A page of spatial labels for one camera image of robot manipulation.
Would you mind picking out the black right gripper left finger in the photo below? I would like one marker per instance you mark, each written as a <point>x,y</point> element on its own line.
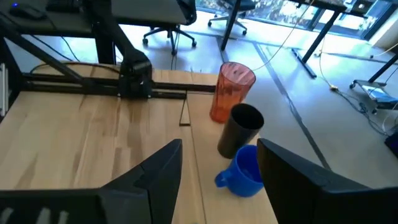
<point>158,186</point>

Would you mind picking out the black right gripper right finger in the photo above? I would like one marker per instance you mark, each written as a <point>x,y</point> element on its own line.
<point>295,193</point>

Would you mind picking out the blue plastic mug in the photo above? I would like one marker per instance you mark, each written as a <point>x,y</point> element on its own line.
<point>242,182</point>

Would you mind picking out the black plastic cup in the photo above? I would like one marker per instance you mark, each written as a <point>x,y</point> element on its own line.
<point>236,140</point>

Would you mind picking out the pink faceted plastic tumbler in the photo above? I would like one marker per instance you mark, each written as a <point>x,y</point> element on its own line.
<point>227,96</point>

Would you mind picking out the metal cart base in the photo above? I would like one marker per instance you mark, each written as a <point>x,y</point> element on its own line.
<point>376,93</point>

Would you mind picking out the black office chair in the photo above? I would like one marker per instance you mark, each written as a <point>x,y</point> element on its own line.
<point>170,31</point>
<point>236,23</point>

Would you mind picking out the black desk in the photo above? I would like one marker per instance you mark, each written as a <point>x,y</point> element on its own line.
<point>321,35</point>

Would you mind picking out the dark grey desk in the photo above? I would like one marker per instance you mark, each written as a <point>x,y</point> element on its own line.
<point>62,26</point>

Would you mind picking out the black computer mouse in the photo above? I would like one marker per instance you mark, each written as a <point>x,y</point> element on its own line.
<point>26,12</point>

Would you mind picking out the black aluminium table frame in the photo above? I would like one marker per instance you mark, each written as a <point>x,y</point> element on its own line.
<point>62,85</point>

